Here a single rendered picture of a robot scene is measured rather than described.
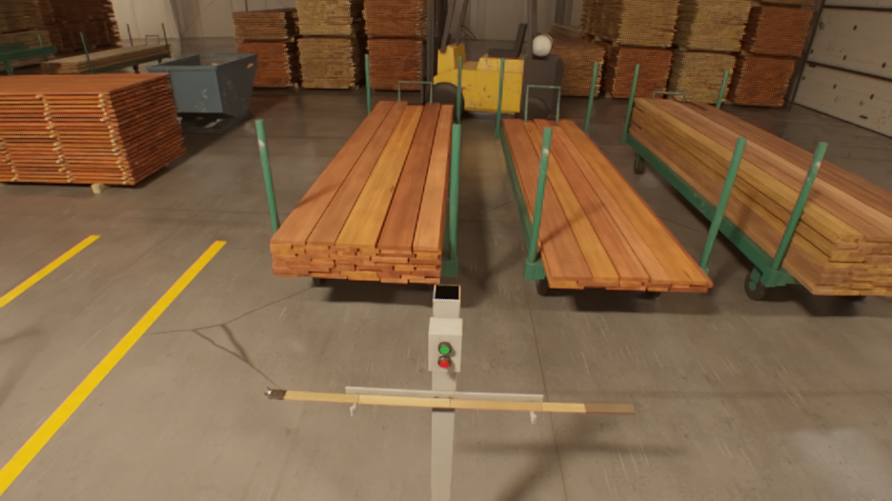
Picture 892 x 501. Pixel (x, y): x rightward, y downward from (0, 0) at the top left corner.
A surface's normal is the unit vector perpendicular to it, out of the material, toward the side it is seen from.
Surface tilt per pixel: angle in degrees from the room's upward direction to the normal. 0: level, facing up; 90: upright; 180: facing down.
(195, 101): 90
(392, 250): 90
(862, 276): 90
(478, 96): 90
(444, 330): 0
